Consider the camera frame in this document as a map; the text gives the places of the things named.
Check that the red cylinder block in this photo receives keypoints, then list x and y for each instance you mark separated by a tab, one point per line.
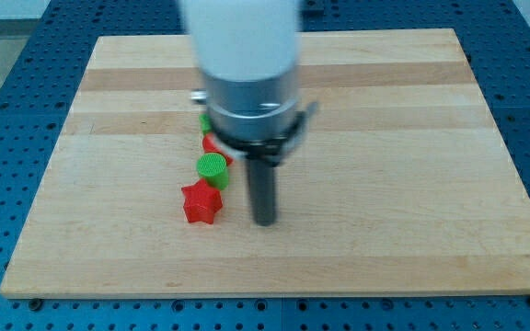
209	146

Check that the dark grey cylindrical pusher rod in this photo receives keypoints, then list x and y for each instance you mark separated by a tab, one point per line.
262	192

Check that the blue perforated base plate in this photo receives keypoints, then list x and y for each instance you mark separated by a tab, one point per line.
37	94

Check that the green cylinder block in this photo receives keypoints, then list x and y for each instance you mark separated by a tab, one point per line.
213	168

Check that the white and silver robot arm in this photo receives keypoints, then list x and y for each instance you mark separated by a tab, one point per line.
248	53

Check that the red star block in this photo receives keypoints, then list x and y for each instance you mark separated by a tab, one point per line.
201	202

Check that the green star block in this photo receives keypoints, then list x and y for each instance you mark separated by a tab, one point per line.
205	124

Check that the light wooden board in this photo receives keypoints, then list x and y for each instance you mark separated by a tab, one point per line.
402	187

